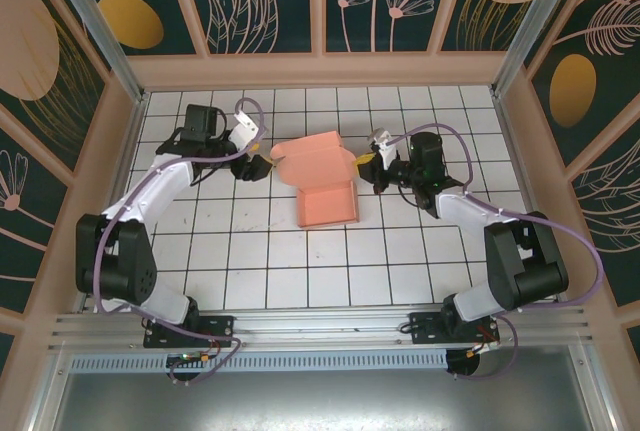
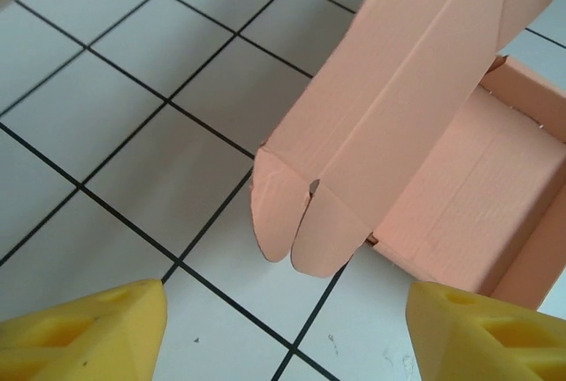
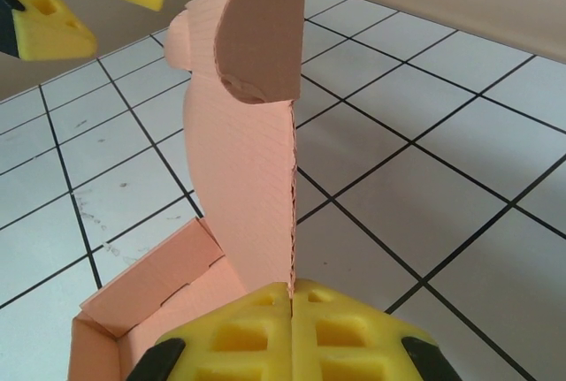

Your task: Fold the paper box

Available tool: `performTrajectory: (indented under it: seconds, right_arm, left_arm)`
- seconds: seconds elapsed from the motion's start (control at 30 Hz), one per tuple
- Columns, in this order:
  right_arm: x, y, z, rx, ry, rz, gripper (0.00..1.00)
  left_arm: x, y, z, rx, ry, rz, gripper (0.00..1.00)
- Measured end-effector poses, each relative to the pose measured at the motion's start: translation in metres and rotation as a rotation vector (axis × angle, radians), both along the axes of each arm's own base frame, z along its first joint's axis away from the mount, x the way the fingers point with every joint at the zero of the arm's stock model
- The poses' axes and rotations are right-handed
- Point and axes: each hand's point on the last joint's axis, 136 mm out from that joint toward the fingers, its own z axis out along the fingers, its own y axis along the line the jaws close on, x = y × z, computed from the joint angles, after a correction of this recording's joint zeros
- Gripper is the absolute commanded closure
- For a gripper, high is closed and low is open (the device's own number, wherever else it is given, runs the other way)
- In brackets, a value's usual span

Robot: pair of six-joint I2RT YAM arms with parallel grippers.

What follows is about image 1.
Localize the pink paper box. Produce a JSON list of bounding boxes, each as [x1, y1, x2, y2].
[[269, 130, 369, 230]]

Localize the shiny metal sheet panel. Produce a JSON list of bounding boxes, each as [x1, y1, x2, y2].
[[29, 368, 614, 431]]

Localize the aluminium frame post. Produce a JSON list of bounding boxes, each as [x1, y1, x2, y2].
[[42, 0, 149, 105], [489, 0, 599, 100]]

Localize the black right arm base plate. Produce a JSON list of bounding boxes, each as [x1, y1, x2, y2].
[[408, 311, 501, 347]]

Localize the aluminium mounting rail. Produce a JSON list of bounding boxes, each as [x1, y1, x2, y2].
[[47, 306, 596, 352]]

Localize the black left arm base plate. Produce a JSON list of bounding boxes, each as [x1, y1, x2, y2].
[[143, 315, 236, 350]]

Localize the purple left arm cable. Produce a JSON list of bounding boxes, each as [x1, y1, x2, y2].
[[93, 97, 266, 387]]

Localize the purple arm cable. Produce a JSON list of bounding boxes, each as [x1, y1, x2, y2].
[[93, 97, 266, 387], [387, 123, 605, 382]]

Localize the slotted grey cable duct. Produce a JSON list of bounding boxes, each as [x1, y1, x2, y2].
[[69, 349, 449, 373]]

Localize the yellow power connector with wires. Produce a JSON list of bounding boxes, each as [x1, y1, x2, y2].
[[197, 338, 224, 367], [467, 325, 502, 358]]

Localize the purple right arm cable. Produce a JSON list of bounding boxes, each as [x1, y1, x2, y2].
[[387, 123, 605, 382]]

